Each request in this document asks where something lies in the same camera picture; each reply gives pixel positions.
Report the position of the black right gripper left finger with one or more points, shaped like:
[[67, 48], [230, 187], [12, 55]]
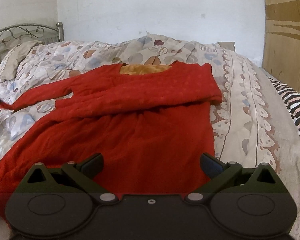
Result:
[[57, 202]]

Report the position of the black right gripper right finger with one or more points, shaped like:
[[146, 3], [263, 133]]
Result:
[[245, 202]]

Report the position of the red long-sleeved garment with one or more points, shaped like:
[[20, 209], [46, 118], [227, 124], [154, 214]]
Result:
[[151, 129]]

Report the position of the beige bed sheet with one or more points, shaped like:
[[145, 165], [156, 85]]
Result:
[[252, 125]]

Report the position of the patterned circle-print quilt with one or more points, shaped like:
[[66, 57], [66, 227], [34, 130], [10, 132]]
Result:
[[54, 62]]

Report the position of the striped black white cloth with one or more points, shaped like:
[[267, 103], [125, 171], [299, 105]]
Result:
[[291, 99]]

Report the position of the beige pillow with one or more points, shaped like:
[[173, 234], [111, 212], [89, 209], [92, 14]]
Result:
[[14, 58]]

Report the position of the brown wooden wardrobe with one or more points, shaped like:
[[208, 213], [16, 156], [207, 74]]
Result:
[[282, 41]]

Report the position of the metal bed headboard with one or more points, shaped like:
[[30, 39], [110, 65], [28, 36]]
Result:
[[16, 34]]

